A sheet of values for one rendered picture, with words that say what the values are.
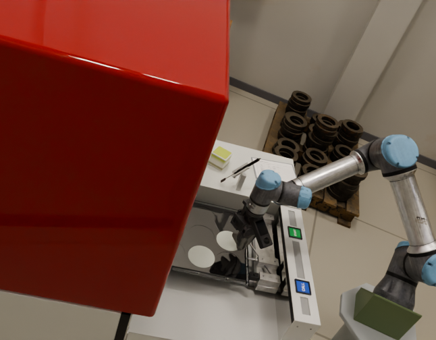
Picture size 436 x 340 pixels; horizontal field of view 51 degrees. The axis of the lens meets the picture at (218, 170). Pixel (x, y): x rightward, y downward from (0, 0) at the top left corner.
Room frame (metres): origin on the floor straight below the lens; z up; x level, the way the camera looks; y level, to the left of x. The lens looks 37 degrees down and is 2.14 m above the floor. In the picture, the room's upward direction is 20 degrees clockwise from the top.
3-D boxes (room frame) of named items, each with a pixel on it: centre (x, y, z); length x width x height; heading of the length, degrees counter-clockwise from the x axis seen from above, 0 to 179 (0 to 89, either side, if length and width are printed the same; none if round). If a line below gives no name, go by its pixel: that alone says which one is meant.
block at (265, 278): (1.14, -0.32, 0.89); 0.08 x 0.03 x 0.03; 101
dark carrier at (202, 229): (1.22, -0.03, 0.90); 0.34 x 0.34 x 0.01; 11
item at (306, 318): (1.23, -0.40, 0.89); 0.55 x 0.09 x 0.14; 11
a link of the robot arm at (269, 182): (1.21, -0.17, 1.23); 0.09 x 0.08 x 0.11; 99
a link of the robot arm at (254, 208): (1.21, -0.17, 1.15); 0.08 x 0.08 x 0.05
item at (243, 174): (1.48, -0.09, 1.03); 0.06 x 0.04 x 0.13; 101
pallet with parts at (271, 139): (3.38, -0.72, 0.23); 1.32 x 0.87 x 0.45; 176
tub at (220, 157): (1.60, 0.01, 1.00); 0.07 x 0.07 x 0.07; 75
